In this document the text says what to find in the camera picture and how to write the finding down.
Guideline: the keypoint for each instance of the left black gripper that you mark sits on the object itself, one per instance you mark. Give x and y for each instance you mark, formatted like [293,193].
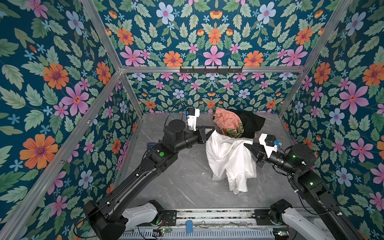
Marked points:
[201,130]

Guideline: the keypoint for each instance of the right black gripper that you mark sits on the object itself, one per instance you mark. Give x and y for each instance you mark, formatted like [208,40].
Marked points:
[260,153]

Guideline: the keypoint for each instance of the white cloth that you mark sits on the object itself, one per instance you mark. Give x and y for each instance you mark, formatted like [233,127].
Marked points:
[229,159]

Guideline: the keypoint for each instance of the black cloth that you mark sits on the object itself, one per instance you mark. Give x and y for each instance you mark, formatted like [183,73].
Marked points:
[252,123]

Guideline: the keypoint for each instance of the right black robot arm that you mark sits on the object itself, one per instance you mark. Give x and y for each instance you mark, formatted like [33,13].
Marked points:
[295,163]

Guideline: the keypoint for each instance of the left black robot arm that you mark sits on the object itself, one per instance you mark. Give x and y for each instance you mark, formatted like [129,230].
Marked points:
[110,217]

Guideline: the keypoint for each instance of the pink printed cloth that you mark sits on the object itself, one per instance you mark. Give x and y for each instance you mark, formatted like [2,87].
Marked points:
[229,123]

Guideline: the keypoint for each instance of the blue patterned card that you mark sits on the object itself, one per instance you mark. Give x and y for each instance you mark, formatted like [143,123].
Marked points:
[150,145]

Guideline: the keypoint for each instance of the blue tape piece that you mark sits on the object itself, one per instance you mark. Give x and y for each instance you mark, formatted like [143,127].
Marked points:
[189,227]

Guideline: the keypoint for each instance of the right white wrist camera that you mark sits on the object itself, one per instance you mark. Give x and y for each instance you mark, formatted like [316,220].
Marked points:
[270,143]

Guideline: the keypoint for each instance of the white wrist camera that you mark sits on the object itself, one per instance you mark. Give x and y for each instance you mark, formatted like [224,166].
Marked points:
[270,143]
[192,116]

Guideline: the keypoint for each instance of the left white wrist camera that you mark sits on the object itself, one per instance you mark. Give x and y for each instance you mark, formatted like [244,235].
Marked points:
[192,116]

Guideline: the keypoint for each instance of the black hook rail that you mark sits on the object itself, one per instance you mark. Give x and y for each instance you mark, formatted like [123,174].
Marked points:
[214,70]

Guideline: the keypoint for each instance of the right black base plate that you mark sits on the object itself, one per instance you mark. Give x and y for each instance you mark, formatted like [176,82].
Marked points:
[266,217]

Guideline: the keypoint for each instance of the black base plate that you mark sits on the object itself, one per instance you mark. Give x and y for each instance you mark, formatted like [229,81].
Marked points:
[166,218]
[266,217]

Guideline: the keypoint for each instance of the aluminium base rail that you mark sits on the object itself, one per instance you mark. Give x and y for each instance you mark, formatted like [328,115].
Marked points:
[220,224]

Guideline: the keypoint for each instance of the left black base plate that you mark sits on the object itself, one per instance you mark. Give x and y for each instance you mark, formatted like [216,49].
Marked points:
[166,218]

